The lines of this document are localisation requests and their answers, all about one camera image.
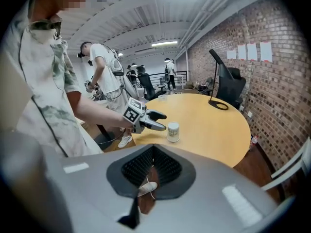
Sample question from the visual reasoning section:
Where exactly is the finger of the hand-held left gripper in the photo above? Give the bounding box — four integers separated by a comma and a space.
146, 110, 168, 121
140, 119, 167, 132

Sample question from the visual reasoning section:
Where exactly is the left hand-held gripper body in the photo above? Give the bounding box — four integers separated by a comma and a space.
122, 98, 149, 134

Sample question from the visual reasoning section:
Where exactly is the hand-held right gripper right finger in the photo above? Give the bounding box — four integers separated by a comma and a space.
139, 143, 278, 233

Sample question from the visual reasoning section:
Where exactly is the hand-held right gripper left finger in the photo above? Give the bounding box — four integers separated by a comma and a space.
45, 144, 155, 233

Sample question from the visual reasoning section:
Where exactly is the white paper cup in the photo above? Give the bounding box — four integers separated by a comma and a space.
167, 121, 181, 143

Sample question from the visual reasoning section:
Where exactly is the person's left forearm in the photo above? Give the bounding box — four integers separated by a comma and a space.
72, 95, 134, 131

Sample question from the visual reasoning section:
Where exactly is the black mesh office chair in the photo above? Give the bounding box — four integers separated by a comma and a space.
136, 66, 167, 101

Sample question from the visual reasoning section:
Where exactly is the black metal railing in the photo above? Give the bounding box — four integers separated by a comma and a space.
148, 70, 189, 84

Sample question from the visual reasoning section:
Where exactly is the small white table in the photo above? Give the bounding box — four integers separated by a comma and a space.
175, 74, 188, 89

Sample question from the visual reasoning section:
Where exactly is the black folding chair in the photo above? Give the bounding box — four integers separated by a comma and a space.
198, 76, 214, 96

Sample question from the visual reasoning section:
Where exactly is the ceiling tube light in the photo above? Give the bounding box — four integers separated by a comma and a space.
151, 41, 179, 47

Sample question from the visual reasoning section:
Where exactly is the black high-back office chair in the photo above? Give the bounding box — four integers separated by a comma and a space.
215, 67, 246, 109

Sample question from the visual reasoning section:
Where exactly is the black desk lamp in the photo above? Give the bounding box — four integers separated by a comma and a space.
208, 49, 230, 111

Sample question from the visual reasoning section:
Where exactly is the person's white green patterned clothing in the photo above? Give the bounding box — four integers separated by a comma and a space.
4, 0, 104, 159

